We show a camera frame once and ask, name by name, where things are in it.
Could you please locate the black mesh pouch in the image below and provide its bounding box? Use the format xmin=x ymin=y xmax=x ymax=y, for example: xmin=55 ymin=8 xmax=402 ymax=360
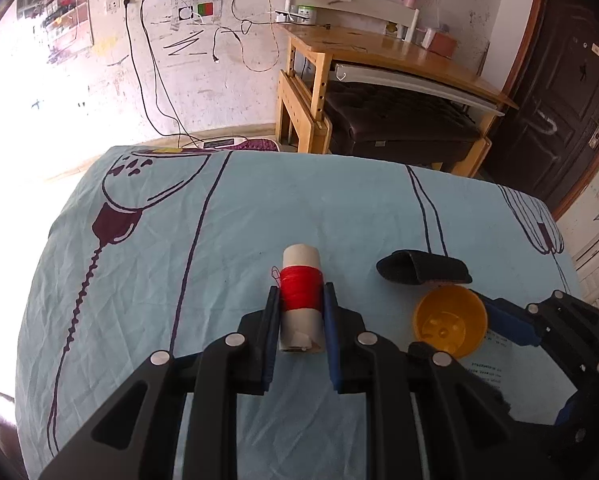
xmin=377 ymin=249 xmax=473 ymax=286

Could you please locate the red thread spool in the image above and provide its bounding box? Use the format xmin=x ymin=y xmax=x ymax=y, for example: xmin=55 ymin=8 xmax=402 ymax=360
xmin=270 ymin=242 xmax=327 ymax=354

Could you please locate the white printed paper slip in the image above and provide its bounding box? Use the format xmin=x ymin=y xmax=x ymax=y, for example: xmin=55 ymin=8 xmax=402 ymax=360
xmin=461 ymin=330 xmax=575 ymax=425

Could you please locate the light blue patterned tablecloth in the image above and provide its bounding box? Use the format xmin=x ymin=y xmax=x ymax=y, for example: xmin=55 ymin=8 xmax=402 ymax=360
xmin=16 ymin=146 xmax=580 ymax=478

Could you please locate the dark brown entrance door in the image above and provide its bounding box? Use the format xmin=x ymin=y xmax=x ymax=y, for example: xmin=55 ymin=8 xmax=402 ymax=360
xmin=484 ymin=0 xmax=599 ymax=217

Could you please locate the dark brown tufted bench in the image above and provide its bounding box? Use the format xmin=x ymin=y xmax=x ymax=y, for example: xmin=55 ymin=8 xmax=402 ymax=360
xmin=324 ymin=81 xmax=481 ymax=166

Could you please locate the pink tissue box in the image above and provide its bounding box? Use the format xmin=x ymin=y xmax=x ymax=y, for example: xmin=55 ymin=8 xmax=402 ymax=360
xmin=421 ymin=27 xmax=458 ymax=58

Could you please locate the white power strip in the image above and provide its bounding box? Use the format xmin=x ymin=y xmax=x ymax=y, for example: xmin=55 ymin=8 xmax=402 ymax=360
xmin=193 ymin=136 xmax=248 ymax=151

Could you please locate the purple floor mat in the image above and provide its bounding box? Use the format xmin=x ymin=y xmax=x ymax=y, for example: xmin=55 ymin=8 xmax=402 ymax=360
xmin=230 ymin=138 xmax=280 ymax=153

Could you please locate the wooden desk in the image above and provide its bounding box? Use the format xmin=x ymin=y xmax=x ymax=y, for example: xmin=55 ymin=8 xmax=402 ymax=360
xmin=275 ymin=24 xmax=516 ymax=178

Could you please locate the white shelf on desk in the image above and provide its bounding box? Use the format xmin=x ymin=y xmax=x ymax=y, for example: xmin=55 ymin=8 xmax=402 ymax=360
xmin=274 ymin=0 xmax=420 ymax=42

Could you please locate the black power cable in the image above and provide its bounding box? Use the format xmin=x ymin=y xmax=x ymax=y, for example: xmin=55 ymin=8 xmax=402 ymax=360
xmin=122 ymin=0 xmax=206 ymax=150

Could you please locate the wall shelf with items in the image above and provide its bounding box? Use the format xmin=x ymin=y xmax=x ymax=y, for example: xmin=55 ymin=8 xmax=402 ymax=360
xmin=16 ymin=0 xmax=94 ymax=64

